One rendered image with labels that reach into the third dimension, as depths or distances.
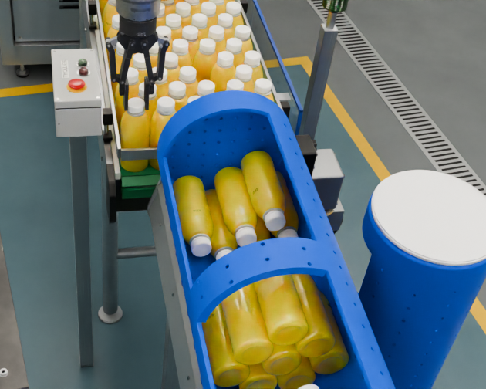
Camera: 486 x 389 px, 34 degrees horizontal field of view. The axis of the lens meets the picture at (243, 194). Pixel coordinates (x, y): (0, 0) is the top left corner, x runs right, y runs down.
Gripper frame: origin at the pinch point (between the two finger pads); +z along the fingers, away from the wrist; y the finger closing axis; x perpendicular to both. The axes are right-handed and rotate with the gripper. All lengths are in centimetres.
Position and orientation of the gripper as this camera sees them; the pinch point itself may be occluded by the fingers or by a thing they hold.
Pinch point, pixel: (136, 94)
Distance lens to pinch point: 174.8
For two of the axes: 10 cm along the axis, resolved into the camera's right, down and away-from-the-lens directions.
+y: 9.7, -0.6, 2.2
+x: -2.1, -6.9, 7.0
